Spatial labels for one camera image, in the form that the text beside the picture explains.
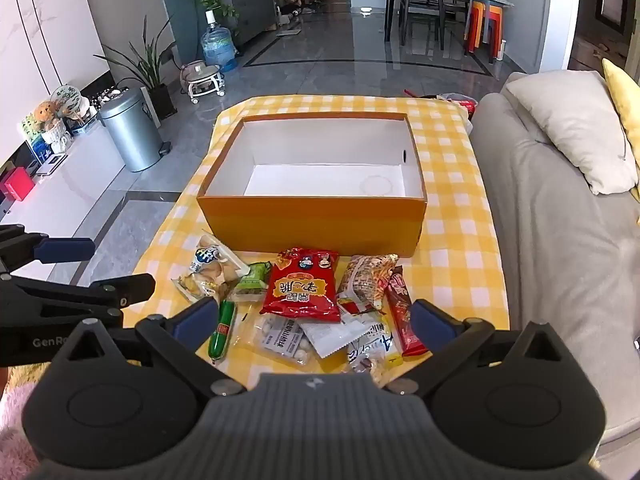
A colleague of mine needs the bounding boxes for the silver pedal trash can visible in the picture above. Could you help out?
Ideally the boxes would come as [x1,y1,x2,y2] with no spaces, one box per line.
[97,87,171,173]

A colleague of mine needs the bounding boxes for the clear biscuit packet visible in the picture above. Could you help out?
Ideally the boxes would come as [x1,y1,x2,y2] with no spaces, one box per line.
[171,235,249,303]

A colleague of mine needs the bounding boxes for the long red wafer bar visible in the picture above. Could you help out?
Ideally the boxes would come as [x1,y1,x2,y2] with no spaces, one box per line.
[385,266,430,357]

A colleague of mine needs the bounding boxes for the white low console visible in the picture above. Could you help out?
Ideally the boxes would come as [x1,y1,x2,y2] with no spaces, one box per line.
[0,125,126,281]

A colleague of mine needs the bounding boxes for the mixed nut packet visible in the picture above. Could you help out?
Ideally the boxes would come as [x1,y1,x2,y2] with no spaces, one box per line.
[337,254,399,311]

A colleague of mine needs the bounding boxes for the blue water jug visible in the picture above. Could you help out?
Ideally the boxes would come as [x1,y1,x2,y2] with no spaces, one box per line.
[200,10,238,73]

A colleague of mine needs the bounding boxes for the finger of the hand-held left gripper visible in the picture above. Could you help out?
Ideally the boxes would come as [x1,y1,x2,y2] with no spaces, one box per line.
[0,274,157,330]
[0,225,96,275]

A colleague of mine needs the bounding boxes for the small white rolling stool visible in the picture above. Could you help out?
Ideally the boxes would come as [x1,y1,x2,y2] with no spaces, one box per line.
[180,60,226,106]

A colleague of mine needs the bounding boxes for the yellow pink plush rug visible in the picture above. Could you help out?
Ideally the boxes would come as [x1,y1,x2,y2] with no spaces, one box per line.
[0,365,51,480]

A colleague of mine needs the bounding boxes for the yellow checked tablecloth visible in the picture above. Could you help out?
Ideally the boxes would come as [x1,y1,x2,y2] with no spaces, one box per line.
[135,94,511,376]

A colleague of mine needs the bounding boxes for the red box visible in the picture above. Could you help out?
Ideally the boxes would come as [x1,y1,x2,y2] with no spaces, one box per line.
[0,167,36,203]

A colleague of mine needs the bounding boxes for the green sausage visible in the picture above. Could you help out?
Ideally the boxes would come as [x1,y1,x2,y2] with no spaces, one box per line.
[209,299,237,363]

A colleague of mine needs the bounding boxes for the small green snack packet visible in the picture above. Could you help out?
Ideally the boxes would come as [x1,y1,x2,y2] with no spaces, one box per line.
[232,260,273,303]

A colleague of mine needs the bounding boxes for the small white box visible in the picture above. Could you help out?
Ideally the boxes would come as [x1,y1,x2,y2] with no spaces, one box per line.
[35,152,68,176]

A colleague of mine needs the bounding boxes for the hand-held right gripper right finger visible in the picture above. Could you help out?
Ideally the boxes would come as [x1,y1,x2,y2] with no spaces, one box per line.
[382,299,586,396]

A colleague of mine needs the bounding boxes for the yellow white cartoon packet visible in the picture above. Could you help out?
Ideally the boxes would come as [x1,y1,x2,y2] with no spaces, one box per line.
[345,330,405,376]

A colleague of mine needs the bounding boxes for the red chip bag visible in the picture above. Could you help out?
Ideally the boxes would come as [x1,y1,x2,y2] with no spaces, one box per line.
[259,247,342,323]

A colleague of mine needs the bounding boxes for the beige pillow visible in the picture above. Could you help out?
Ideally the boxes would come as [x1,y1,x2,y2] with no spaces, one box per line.
[502,70,640,196]

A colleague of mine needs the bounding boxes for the stack of orange stools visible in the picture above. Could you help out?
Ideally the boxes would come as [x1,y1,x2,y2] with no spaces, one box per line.
[462,0,506,58]

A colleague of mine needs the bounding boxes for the orange cardboard box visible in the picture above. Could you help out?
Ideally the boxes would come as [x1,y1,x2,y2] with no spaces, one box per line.
[196,114,428,260]

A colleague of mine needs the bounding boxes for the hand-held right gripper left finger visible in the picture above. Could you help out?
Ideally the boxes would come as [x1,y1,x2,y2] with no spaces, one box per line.
[50,297,248,397]

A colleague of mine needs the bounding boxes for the grey sofa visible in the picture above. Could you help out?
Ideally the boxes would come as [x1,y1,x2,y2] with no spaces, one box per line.
[470,72,640,461]

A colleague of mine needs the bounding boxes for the white plastic bag with wrappers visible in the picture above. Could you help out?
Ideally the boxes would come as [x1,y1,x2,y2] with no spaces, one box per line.
[435,92,478,121]

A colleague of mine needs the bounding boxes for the grey cabinet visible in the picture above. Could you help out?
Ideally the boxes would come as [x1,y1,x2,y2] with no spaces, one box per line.
[220,0,278,48]

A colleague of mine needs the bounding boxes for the round paper fan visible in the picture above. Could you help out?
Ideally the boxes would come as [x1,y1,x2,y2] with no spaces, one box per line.
[50,85,83,116]

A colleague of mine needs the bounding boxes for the potted long-leaf plant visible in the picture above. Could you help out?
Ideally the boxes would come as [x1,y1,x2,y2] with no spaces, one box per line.
[92,15,178,121]

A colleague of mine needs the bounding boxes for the small red packet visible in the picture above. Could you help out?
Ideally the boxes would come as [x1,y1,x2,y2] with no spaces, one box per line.
[336,296,386,317]

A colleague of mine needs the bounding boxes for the plush bear bouquet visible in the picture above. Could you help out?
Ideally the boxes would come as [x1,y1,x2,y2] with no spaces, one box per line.
[22,100,71,153]

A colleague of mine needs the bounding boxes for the clear packet of white balls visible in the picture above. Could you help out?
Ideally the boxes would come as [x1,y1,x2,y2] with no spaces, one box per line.
[250,315,321,366]

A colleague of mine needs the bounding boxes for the yellow pillow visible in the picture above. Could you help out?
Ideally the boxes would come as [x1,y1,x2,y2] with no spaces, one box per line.
[600,57,640,201]

